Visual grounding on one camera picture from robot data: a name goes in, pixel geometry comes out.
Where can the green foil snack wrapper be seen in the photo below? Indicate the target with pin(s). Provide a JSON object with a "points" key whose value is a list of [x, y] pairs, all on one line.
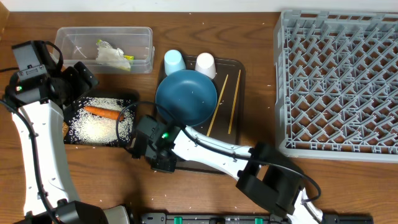
{"points": [[101, 43]]}

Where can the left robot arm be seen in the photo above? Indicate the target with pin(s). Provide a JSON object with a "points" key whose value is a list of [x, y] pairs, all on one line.
{"points": [[51, 196]]}

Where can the clear plastic bin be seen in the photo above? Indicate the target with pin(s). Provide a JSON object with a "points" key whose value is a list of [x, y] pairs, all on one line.
{"points": [[78, 44]]}

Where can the dark blue plate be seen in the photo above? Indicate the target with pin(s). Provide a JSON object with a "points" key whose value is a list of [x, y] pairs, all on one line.
{"points": [[187, 95]]}

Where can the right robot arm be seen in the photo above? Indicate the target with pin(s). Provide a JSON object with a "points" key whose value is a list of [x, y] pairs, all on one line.
{"points": [[263, 174]]}

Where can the left wooden chopstick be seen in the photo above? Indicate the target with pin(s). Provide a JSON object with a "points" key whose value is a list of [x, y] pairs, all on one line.
{"points": [[217, 106]]}

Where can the dark brown serving tray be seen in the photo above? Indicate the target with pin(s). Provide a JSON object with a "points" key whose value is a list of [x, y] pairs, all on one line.
{"points": [[221, 124]]}

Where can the orange carrot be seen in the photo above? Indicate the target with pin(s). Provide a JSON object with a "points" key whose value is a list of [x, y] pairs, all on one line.
{"points": [[106, 113]]}

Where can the grey dishwasher rack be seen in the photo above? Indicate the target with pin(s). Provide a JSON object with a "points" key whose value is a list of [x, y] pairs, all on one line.
{"points": [[336, 82]]}

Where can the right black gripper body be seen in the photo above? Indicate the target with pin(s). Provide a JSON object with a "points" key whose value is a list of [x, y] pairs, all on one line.
{"points": [[162, 155]]}

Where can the white cup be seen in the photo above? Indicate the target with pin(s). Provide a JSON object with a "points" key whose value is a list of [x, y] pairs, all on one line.
{"points": [[205, 64]]}

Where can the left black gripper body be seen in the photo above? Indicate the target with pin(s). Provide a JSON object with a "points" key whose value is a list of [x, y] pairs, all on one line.
{"points": [[67, 100]]}

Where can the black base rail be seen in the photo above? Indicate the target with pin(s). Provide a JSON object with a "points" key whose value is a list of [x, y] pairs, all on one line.
{"points": [[163, 218]]}

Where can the brown textured food piece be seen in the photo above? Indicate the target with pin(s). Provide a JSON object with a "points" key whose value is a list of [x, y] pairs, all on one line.
{"points": [[65, 129]]}

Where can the black waste tray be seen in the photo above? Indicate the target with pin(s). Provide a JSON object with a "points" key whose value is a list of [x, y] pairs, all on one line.
{"points": [[125, 95]]}

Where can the white rice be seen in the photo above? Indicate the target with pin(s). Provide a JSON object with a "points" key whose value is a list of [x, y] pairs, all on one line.
{"points": [[89, 129]]}

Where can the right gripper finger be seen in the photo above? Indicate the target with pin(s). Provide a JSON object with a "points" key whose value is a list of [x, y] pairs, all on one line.
{"points": [[137, 147], [164, 164]]}

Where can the white napkin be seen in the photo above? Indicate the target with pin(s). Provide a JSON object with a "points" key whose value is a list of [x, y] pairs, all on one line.
{"points": [[113, 58]]}

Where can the light blue cup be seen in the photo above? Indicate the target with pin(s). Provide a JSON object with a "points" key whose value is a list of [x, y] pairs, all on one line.
{"points": [[173, 62]]}

